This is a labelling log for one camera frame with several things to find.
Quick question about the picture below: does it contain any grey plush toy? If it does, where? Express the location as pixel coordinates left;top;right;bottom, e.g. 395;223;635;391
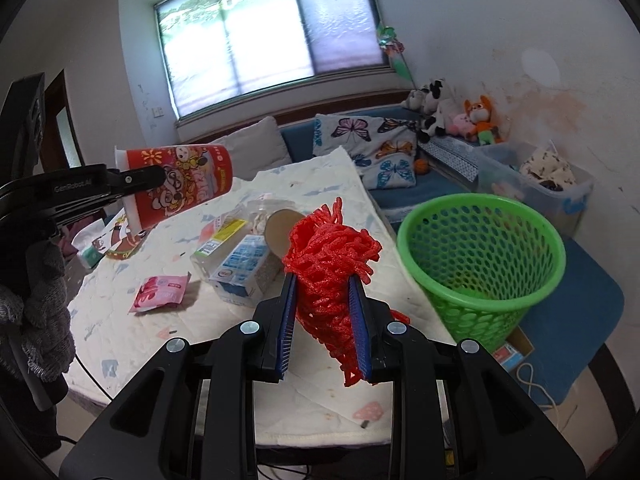
401;89;425;112

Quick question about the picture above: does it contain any green plastic basket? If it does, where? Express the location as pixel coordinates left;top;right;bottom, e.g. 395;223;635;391
397;193;566;351

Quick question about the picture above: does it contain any cow plush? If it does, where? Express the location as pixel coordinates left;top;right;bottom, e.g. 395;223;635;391
418;78;459;143

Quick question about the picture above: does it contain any red cartoon paper cup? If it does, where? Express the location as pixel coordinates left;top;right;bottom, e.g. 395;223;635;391
115;144;233;233

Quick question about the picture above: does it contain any pinwheel toy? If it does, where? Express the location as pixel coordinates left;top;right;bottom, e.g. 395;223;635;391
376;23;416;87

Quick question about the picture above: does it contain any beige cushion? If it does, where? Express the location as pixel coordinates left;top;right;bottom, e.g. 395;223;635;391
213;116;292;181

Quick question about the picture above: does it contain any blue sofa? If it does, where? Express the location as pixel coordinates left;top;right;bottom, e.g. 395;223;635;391
282;112;628;402

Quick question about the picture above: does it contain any pink pig plush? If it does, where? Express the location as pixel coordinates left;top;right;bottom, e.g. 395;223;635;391
446;113;477;142

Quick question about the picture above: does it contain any white quilted table cloth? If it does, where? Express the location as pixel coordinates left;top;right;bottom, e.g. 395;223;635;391
66;148;451;448

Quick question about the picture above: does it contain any pink snack wrapper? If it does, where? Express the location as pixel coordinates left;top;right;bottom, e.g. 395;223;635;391
129;273;191;314

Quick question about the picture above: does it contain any window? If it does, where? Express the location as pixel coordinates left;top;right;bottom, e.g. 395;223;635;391
155;0;386;117

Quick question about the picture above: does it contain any dark wooden door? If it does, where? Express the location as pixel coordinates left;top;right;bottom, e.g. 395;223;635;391
40;70;85;172

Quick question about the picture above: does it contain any red foam fruit net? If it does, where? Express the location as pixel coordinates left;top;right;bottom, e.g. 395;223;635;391
283;198;410;387

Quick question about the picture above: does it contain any orange fox plush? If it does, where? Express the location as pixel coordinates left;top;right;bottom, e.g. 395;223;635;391
463;94;503;145

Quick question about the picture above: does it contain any patterned folded cloth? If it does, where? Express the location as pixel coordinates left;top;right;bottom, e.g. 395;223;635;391
419;136;478;183

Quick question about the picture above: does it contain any cartoon bear paper bag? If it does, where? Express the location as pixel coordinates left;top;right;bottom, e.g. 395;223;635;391
104;208;148;260

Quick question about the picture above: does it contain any butterfly pillow right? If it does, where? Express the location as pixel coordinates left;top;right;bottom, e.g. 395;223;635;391
312;114;418;191

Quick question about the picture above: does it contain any grey gloved left hand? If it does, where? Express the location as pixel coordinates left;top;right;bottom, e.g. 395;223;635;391
1;242;75;382

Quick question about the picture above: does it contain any blue white milk carton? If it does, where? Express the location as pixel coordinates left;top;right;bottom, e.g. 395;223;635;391
208;234;282;308

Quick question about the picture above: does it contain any clear storage bin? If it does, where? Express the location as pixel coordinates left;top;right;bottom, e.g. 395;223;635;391
475;141;593;237

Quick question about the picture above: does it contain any clear bottle yellow label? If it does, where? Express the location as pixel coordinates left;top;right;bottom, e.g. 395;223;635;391
190;195;296;281

